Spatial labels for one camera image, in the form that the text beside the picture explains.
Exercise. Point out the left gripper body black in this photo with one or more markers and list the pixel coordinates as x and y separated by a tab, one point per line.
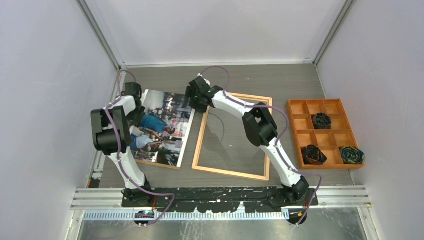
136	116

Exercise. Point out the brown fibreboard backing board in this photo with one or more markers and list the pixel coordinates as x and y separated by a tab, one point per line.
158	164

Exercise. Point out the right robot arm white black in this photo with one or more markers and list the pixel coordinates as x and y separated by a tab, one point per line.
260	129

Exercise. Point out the glossy colour photo print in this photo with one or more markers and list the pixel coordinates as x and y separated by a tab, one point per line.
164	130

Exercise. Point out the orange compartment tray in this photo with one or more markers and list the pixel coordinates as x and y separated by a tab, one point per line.
300	113

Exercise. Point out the aluminium left side rail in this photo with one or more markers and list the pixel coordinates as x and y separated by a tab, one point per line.
110	97

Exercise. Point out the black red rolled tie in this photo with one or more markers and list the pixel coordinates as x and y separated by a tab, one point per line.
312	155

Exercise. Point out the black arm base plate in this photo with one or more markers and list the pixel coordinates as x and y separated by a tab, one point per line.
163	200

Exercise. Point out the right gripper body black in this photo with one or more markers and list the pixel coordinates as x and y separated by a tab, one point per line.
195	104

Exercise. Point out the light wooden picture frame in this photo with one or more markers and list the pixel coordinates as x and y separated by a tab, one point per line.
200	143

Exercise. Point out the clear acrylic frame sheet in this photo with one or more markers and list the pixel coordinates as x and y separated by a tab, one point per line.
226	147

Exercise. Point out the aluminium front rail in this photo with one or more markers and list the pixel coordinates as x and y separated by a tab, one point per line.
353	196

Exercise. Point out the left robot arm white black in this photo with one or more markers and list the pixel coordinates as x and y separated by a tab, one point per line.
111	133

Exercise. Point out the aluminium rail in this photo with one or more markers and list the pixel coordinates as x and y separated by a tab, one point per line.
353	196
110	97

